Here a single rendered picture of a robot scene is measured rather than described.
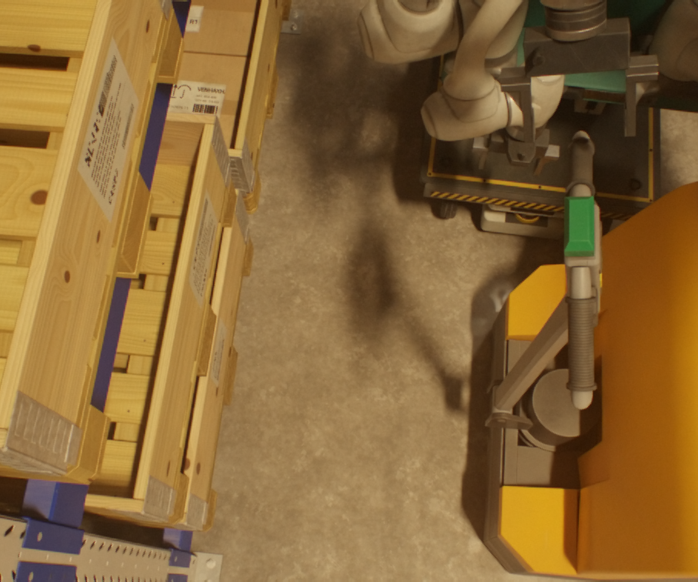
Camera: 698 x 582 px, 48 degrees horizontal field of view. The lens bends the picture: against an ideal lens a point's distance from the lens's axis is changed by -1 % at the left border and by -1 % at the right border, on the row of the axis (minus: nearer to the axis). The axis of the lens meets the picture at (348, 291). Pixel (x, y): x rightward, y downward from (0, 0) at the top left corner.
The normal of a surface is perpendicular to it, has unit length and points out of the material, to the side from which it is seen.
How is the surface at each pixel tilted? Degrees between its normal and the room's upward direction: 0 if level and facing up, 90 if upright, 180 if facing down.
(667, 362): 74
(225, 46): 0
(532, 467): 0
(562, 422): 0
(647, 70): 62
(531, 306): 22
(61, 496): 90
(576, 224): 16
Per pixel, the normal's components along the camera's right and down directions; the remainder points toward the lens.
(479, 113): 0.24, 0.62
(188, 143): -0.10, 0.93
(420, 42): 0.22, 0.94
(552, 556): -0.38, -0.36
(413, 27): -0.10, 0.66
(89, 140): 1.00, 0.08
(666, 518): -0.96, -0.18
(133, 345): -0.01, -0.35
